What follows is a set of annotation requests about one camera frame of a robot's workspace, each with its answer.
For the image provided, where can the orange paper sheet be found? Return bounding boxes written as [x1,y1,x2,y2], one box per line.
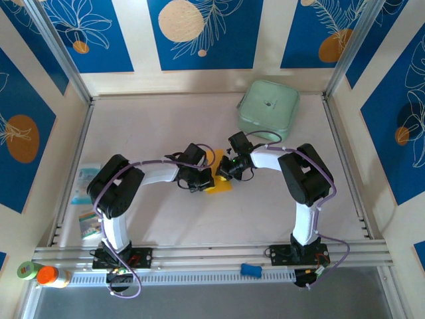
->
[205,148,233,195]

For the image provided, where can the mint green zip pouch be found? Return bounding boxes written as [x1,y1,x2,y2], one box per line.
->
[236,79,301,142]

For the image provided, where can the blue bone-shaped object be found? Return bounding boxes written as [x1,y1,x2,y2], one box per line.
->
[240,263,263,277]

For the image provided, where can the blue white plastic packet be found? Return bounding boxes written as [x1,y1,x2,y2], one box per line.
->
[71,162,102,205]

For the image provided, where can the green orange printed packet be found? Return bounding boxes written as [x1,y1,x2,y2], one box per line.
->
[78,209,102,240]

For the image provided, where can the orange lid bottle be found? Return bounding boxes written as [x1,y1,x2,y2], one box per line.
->
[36,265,72,288]

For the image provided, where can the green tape roll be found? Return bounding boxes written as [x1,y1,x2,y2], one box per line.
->
[17,261,43,282]

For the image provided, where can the long aluminium mounting rail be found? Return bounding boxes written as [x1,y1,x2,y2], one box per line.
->
[32,244,394,268]

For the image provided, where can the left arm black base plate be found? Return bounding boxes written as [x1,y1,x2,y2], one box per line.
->
[92,247,153,269]

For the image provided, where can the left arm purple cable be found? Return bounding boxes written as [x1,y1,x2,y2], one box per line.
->
[94,142,215,299]

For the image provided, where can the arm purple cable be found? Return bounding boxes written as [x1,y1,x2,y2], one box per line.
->
[94,142,215,299]
[247,129,351,290]

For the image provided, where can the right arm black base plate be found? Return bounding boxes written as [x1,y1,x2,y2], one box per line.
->
[269,244,329,266]

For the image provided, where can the grey slotted cable duct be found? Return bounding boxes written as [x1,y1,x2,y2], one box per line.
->
[68,268,296,285]

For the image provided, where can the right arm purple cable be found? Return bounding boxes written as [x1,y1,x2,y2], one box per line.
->
[247,129,351,290]

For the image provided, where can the aluminium side rail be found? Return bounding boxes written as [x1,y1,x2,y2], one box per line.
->
[321,94,371,239]
[48,96,96,247]

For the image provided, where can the aluminium frame post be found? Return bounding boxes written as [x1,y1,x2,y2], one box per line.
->
[25,0,93,102]
[325,0,388,97]

